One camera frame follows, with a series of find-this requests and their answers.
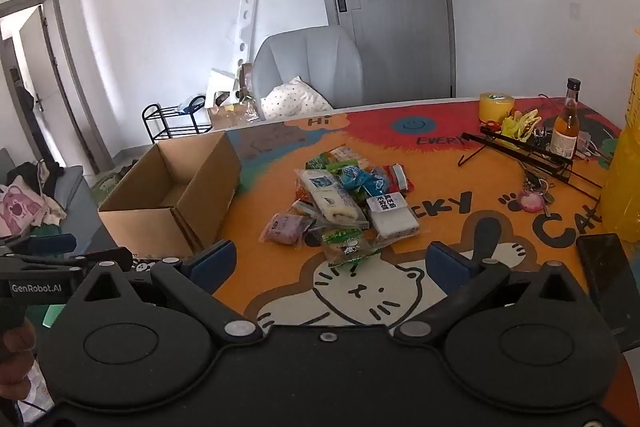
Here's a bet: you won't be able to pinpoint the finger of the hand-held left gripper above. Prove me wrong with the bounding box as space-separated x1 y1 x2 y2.
15 234 77 254
0 247 135 275

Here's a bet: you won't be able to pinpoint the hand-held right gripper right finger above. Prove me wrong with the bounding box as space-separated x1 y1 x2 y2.
395 242 596 347

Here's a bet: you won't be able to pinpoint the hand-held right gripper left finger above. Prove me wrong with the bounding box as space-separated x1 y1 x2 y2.
67 241 263 348

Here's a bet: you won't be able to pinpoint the brown cardboard box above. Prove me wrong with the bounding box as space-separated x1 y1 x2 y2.
97 130 243 260

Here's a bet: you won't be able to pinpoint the blue snack packet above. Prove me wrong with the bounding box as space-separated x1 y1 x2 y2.
336 164 373 194

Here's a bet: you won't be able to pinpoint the long white snack packet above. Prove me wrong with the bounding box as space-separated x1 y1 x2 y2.
295 168 371 228

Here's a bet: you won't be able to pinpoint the person's left hand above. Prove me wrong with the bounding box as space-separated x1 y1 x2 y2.
0 322 35 390

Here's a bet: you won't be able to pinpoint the pink bear tote bag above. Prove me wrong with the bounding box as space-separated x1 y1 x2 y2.
0 174 48 238

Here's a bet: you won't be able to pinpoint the grey sofa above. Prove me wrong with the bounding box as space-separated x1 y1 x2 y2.
0 147 101 243

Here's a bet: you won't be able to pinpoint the dark and beige clothes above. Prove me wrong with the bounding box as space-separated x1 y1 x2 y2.
7 159 66 225

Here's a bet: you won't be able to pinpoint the pile of mixed snack packs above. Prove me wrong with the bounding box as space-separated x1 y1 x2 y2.
259 146 431 265

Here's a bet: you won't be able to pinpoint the colourful cartoon table mat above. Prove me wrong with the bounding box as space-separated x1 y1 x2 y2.
212 96 640 413

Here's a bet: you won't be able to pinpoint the red blue striped packet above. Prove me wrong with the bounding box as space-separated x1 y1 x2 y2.
387 163 416 192

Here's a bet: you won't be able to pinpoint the key bunch with pink charm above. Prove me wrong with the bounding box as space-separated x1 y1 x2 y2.
520 172 556 212

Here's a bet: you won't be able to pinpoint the black metal stand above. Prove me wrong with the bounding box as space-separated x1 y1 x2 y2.
457 127 603 202

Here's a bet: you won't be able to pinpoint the black shoe rack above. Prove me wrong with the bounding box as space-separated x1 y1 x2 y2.
141 96 212 142

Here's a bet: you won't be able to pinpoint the black phone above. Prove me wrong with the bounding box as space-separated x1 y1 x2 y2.
576 233 640 338

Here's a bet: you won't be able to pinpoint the yellow green wrapper bundle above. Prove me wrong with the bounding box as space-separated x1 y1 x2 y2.
501 109 543 142

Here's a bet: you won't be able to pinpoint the yellow tape roll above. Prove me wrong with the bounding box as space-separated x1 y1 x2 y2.
479 93 516 124

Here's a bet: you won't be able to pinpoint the open interior door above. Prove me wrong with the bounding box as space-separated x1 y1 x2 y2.
20 4 88 168

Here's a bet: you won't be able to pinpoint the glass bottle with label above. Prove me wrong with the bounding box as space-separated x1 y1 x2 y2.
549 78 583 160

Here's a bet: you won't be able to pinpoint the white dotted pillow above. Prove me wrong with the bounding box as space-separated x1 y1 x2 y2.
261 77 335 120

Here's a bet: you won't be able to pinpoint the yellow plastic bottle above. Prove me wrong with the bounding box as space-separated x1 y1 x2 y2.
600 27 640 238

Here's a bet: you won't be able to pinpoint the grey chair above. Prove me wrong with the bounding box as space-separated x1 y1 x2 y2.
251 26 365 120

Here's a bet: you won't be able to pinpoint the grey door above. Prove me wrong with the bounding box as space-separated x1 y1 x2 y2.
307 0 457 105

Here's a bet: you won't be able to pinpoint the white board with holes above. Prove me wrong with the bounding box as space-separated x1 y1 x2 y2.
227 0 261 80

